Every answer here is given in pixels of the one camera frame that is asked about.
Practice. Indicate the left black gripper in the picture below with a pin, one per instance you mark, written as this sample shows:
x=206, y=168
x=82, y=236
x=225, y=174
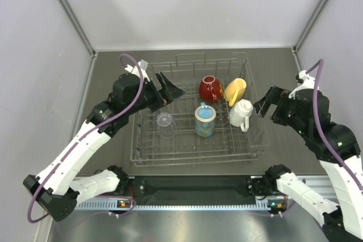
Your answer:
x=168, y=92

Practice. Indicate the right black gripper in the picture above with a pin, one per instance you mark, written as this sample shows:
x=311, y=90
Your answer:
x=277, y=96

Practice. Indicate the yellow mug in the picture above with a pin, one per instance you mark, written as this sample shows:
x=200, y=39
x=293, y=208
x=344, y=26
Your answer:
x=235, y=91

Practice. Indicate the clear glass cup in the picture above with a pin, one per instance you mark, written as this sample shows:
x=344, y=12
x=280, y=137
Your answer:
x=166, y=125

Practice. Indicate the red mug white inside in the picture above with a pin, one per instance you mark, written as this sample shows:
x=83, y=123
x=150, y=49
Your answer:
x=210, y=89

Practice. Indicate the blue patterned mug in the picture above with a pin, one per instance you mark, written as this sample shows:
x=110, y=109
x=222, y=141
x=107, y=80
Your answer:
x=205, y=120

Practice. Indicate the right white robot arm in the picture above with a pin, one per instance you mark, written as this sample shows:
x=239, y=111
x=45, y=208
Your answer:
x=306, y=111

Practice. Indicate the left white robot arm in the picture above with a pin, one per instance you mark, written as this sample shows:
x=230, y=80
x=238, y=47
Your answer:
x=55, y=188

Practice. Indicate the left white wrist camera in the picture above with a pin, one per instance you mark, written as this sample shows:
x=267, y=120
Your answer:
x=138, y=70

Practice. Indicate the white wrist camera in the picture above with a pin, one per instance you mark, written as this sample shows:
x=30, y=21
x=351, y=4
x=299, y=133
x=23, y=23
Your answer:
x=304, y=81
x=138, y=70

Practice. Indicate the grey wire dish rack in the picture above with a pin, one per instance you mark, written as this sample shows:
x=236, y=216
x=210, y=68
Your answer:
x=192, y=130

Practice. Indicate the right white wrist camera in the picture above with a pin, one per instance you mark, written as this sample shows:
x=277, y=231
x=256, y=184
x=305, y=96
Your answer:
x=304, y=81

